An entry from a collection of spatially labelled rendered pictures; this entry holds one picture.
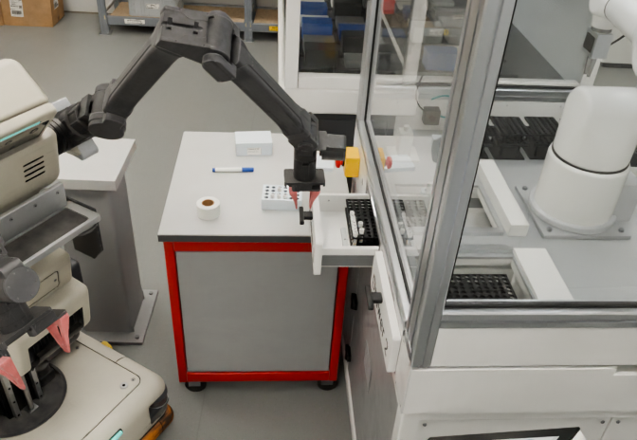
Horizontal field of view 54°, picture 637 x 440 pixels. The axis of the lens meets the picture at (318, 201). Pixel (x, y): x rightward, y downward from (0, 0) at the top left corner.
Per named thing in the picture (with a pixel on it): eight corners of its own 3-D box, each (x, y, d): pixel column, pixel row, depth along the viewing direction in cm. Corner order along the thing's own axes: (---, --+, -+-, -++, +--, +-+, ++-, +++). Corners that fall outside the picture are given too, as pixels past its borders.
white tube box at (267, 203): (261, 209, 192) (261, 199, 190) (263, 193, 199) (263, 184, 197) (300, 210, 193) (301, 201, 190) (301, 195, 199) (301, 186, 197)
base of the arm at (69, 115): (81, 100, 148) (40, 119, 139) (99, 89, 143) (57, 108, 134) (101, 132, 150) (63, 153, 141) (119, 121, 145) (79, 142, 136)
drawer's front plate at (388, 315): (387, 374, 135) (392, 339, 128) (370, 283, 158) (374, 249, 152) (394, 374, 135) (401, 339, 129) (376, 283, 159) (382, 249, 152)
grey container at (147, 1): (129, 16, 511) (126, -5, 502) (137, 5, 536) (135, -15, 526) (177, 19, 513) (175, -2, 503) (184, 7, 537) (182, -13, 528)
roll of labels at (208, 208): (221, 207, 192) (221, 196, 190) (218, 220, 186) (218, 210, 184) (198, 206, 192) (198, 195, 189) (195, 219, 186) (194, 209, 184)
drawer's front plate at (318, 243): (313, 276, 159) (316, 242, 153) (308, 210, 183) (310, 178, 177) (320, 276, 160) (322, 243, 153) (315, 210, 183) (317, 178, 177)
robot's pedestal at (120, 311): (64, 342, 242) (23, 178, 199) (88, 289, 267) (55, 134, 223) (142, 345, 243) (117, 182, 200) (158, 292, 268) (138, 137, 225)
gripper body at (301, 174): (325, 189, 155) (326, 163, 151) (284, 189, 154) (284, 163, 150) (322, 174, 160) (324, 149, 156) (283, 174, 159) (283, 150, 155)
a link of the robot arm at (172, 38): (169, -15, 106) (162, 33, 103) (239, 16, 114) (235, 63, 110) (89, 93, 140) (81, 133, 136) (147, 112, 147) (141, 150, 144)
